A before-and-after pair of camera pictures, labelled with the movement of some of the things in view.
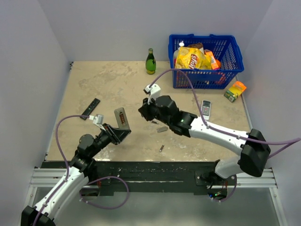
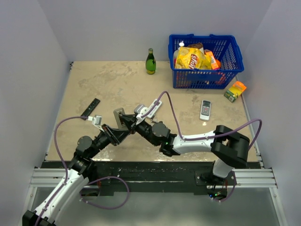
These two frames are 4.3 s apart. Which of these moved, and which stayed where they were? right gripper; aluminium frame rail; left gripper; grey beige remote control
Moved: right gripper
Stayed: grey beige remote control; left gripper; aluminium frame rail
